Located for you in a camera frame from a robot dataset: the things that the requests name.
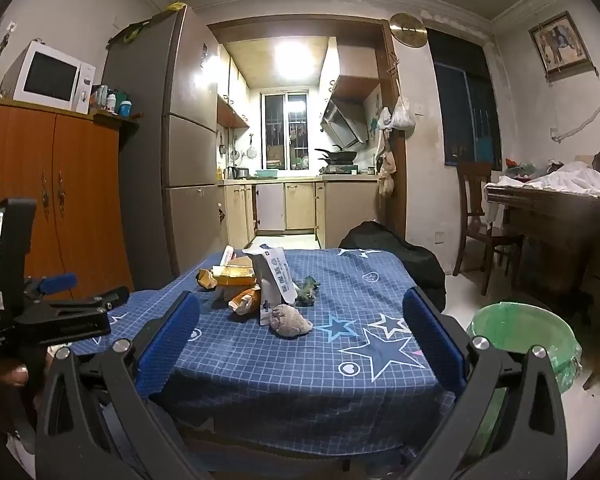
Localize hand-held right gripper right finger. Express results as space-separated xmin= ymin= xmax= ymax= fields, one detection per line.
xmin=402 ymin=285 xmax=568 ymax=480

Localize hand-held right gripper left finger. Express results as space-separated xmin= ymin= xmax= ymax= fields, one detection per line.
xmin=35 ymin=290 xmax=216 ymax=480

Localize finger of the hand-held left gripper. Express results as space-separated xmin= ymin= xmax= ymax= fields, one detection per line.
xmin=24 ymin=273 xmax=79 ymax=297
xmin=27 ymin=286 xmax=131 ymax=317

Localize green lined trash bin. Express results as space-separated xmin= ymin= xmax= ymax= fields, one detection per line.
xmin=466 ymin=301 xmax=583 ymax=391

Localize orange snack packet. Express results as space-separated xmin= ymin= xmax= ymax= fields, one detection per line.
xmin=228 ymin=285 xmax=262 ymax=317

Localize yellow box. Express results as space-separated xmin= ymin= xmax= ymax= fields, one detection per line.
xmin=212 ymin=265 xmax=256 ymax=287

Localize grey wad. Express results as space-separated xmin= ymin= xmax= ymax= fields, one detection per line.
xmin=271 ymin=305 xmax=314 ymax=339

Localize white medicine box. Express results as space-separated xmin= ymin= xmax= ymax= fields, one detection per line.
xmin=242 ymin=246 xmax=301 ymax=327

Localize green toy dinosaur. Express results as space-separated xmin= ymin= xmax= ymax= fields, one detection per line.
xmin=295 ymin=276 xmax=322 ymax=307

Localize person's left hand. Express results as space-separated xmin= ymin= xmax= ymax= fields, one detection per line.
xmin=0 ymin=357 xmax=31 ymax=401

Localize black cloth cover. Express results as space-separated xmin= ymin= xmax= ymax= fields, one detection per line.
xmin=337 ymin=220 xmax=447 ymax=311

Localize orange wooden cabinet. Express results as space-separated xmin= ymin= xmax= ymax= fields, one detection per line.
xmin=0 ymin=97 xmax=136 ymax=301

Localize blue star tablecloth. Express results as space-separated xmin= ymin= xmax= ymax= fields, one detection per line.
xmin=67 ymin=247 xmax=473 ymax=448

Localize wooden chair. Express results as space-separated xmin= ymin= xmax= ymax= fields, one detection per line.
xmin=452 ymin=161 xmax=526 ymax=291

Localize beige hanging bag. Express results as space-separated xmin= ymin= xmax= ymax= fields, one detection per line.
xmin=377 ymin=152 xmax=397 ymax=198

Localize wooden dining table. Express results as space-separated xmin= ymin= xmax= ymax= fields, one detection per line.
xmin=485 ymin=182 xmax=600 ymax=321

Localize white microwave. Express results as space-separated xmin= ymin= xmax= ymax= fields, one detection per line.
xmin=0 ymin=41 xmax=97 ymax=114

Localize grey refrigerator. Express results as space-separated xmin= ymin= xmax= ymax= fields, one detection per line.
xmin=101 ymin=5 xmax=228 ymax=291

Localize kitchen counter cabinets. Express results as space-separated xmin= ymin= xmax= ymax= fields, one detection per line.
xmin=217 ymin=175 xmax=381 ymax=248

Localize red and green clutter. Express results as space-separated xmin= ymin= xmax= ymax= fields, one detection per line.
xmin=504 ymin=157 xmax=538 ymax=175

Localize black wok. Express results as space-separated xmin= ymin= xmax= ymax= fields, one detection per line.
xmin=314 ymin=145 xmax=358 ymax=163

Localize white cloth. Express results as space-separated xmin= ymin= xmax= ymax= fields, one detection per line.
xmin=485 ymin=160 xmax=600 ymax=201

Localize dark window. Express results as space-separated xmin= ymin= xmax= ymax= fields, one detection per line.
xmin=425 ymin=27 xmax=503 ymax=171

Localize steel range hood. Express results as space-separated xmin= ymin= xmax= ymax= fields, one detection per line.
xmin=320 ymin=99 xmax=371 ymax=147

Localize kitchen window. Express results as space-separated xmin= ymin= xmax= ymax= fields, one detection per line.
xmin=260 ymin=91 xmax=310 ymax=171

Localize ceiling light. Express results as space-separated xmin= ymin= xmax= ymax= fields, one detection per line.
xmin=275 ymin=40 xmax=321 ymax=78

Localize framed picture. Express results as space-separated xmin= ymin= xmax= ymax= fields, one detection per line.
xmin=528 ymin=11 xmax=594 ymax=79

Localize kitchen wall cabinets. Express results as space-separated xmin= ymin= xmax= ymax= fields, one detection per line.
xmin=216 ymin=45 xmax=251 ymax=128

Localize white wall cord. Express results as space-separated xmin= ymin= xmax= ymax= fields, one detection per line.
xmin=550 ymin=77 xmax=600 ymax=143

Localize gold wall clock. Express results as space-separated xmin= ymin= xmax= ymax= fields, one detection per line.
xmin=389 ymin=12 xmax=427 ymax=49

